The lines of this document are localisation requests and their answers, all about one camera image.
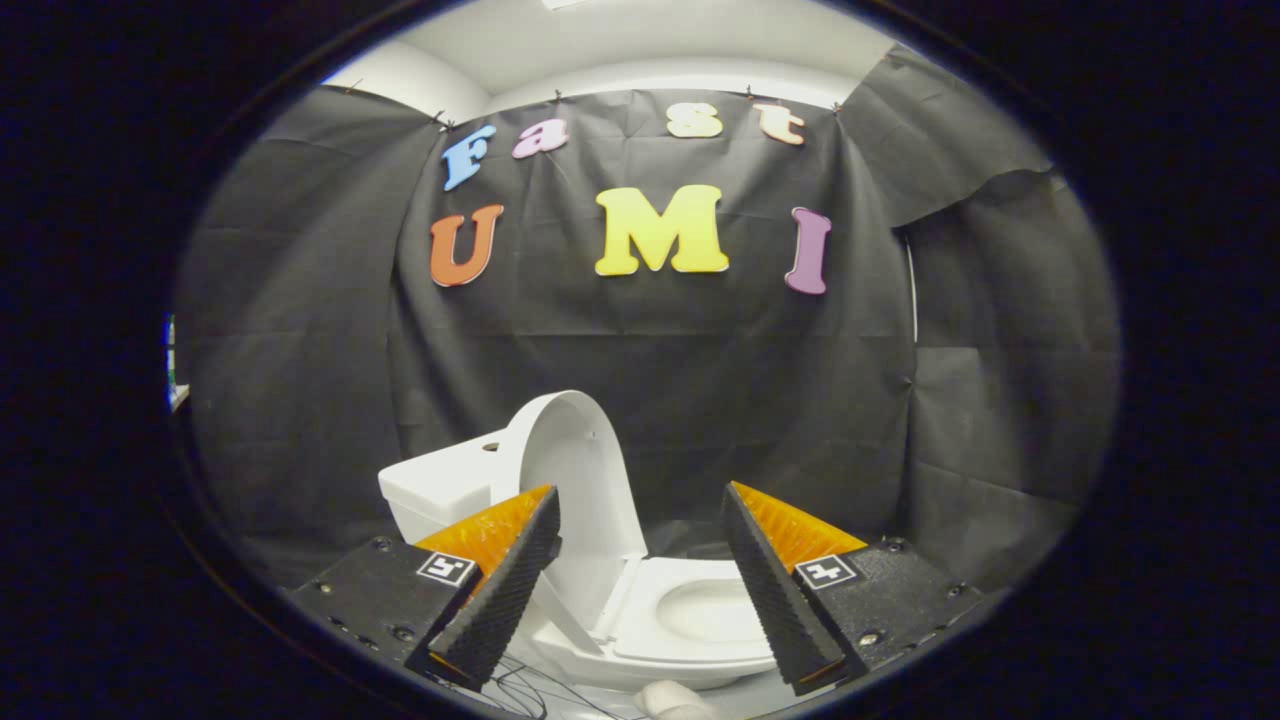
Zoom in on white toilet seat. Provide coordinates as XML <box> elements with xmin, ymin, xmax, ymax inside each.
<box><xmin>610</xmin><ymin>557</ymin><xmax>781</xmax><ymax>666</ymax></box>

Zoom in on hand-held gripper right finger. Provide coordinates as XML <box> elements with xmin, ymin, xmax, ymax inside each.
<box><xmin>722</xmin><ymin>481</ymin><xmax>1011</xmax><ymax>696</ymax></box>

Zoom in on white rounded object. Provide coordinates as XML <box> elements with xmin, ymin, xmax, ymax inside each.
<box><xmin>635</xmin><ymin>680</ymin><xmax>723</xmax><ymax>720</ymax></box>

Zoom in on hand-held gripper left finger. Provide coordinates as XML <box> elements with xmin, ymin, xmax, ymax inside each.
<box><xmin>285</xmin><ymin>484</ymin><xmax>563</xmax><ymax>693</ymax></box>

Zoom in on white ceramic toilet body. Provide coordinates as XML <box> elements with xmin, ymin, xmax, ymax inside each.
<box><xmin>378</xmin><ymin>430</ymin><xmax>781</xmax><ymax>693</ymax></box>

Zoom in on thin black cable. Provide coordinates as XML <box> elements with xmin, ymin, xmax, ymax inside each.
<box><xmin>478</xmin><ymin>655</ymin><xmax>623</xmax><ymax>720</ymax></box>

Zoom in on black backdrop cloth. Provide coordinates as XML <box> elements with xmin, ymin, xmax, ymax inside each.
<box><xmin>175</xmin><ymin>45</ymin><xmax>1121</xmax><ymax>591</ymax></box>

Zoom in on white toilet lid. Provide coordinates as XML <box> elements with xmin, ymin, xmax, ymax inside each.
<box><xmin>490</xmin><ymin>390</ymin><xmax>649</xmax><ymax>656</ymax></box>

